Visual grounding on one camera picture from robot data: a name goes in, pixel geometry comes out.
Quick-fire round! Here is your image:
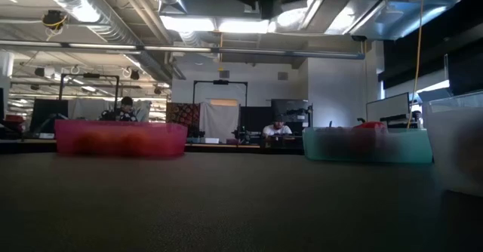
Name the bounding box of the grey plastic basket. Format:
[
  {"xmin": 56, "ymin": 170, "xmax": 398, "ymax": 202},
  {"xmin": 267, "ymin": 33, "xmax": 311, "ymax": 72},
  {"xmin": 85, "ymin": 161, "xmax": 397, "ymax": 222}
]
[{"xmin": 421, "ymin": 91, "xmax": 483, "ymax": 198}]

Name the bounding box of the black partition panel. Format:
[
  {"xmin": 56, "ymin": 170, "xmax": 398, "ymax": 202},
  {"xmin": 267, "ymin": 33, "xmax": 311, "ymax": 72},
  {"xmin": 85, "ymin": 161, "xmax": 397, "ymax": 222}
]
[{"xmin": 239, "ymin": 105, "xmax": 273, "ymax": 133}]

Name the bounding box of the white cloth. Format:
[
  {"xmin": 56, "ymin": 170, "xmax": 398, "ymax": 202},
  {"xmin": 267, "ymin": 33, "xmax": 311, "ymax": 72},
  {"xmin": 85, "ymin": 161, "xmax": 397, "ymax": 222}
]
[{"xmin": 199, "ymin": 100, "xmax": 241, "ymax": 143}]

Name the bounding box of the person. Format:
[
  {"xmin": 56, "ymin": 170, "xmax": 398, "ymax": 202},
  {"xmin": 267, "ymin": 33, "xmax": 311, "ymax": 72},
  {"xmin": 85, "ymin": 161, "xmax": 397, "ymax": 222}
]
[
  {"xmin": 99, "ymin": 96, "xmax": 139, "ymax": 122},
  {"xmin": 261, "ymin": 115, "xmax": 294, "ymax": 137}
]

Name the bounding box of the black monitor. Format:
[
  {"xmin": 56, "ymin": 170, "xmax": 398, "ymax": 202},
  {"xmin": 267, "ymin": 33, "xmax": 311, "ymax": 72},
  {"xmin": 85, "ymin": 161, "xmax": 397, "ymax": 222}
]
[
  {"xmin": 270, "ymin": 98, "xmax": 311, "ymax": 124},
  {"xmin": 29, "ymin": 98, "xmax": 69, "ymax": 134}
]

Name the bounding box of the patterned red cloth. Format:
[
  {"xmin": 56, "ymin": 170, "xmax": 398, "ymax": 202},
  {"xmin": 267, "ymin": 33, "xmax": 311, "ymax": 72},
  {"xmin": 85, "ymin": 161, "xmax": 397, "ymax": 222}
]
[{"xmin": 165, "ymin": 101, "xmax": 202, "ymax": 129}]

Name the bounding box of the horizontal grey pipe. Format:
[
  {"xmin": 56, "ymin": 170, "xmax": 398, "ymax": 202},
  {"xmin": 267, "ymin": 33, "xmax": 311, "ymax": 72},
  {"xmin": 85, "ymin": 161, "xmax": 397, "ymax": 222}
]
[{"xmin": 0, "ymin": 39, "xmax": 366, "ymax": 60}]

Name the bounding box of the ceiling light panel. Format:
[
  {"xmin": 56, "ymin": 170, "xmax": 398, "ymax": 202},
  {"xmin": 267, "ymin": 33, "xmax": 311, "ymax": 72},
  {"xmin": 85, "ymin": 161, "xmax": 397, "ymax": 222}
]
[
  {"xmin": 159, "ymin": 15, "xmax": 217, "ymax": 33},
  {"xmin": 217, "ymin": 19, "xmax": 271, "ymax": 35}
]

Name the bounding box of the black table mat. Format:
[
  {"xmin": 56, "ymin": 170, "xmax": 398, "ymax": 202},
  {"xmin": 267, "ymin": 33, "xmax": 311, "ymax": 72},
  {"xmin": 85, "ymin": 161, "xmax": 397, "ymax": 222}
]
[{"xmin": 0, "ymin": 152, "xmax": 483, "ymax": 252}]

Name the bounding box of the grey-backed monitor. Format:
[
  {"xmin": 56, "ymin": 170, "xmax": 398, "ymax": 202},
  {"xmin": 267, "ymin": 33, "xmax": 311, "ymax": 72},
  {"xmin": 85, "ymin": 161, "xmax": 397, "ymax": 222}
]
[{"xmin": 365, "ymin": 91, "xmax": 411, "ymax": 129}]

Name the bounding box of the teal plastic basket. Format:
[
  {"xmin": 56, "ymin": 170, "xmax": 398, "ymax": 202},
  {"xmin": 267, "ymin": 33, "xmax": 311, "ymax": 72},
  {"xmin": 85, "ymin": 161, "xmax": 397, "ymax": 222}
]
[{"xmin": 301, "ymin": 126, "xmax": 434, "ymax": 164}]

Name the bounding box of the pink plastic basket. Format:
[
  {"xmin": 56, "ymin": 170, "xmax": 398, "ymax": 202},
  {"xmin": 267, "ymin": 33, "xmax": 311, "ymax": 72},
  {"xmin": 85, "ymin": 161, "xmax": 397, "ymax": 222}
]
[{"xmin": 54, "ymin": 118, "xmax": 189, "ymax": 158}]

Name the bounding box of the tilted grey panel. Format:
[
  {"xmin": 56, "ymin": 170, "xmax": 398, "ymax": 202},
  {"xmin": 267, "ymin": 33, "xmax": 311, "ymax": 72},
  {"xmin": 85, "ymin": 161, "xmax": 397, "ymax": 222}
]
[{"xmin": 417, "ymin": 88, "xmax": 453, "ymax": 104}]

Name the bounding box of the red bin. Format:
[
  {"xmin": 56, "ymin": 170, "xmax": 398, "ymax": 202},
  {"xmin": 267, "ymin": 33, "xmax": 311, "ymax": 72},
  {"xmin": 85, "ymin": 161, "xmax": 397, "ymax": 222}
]
[{"xmin": 4, "ymin": 114, "xmax": 26, "ymax": 133}]

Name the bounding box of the black stand frame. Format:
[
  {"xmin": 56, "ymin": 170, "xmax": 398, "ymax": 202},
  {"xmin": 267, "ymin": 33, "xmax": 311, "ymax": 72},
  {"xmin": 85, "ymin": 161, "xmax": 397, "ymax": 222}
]
[{"xmin": 192, "ymin": 79, "xmax": 249, "ymax": 108}]

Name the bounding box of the spiral silver duct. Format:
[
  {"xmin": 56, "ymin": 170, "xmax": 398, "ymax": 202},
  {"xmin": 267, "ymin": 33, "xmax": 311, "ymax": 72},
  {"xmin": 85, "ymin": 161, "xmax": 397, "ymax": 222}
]
[{"xmin": 32, "ymin": 0, "xmax": 174, "ymax": 83}]

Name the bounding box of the yellow hanging cable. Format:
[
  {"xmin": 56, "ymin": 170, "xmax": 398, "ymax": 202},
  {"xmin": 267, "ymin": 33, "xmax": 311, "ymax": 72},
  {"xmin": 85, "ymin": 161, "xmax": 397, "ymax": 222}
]
[{"xmin": 405, "ymin": 0, "xmax": 426, "ymax": 129}]

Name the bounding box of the rectangular metal duct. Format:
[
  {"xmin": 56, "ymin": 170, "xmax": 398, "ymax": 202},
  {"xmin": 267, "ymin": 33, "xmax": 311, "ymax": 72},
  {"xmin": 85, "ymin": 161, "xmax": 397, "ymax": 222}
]
[{"xmin": 326, "ymin": 0, "xmax": 463, "ymax": 41}]

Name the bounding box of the yellow black cable reel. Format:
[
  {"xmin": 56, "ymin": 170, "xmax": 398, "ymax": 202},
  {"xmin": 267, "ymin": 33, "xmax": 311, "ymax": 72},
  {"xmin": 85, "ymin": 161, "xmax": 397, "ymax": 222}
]
[{"xmin": 41, "ymin": 9, "xmax": 69, "ymax": 31}]

